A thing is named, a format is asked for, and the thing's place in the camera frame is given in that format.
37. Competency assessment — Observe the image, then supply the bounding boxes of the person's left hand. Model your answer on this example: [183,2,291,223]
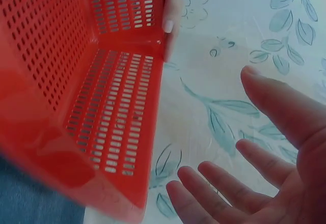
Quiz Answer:
[159,0,188,63]

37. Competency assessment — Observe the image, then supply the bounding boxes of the person's legs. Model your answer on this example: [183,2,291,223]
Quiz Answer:
[0,155,86,224]

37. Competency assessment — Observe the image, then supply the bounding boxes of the red perforated plastic basket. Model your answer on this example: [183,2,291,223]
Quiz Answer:
[0,0,167,217]

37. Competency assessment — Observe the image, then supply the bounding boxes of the person's right hand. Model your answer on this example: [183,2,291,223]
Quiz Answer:
[166,65,326,224]

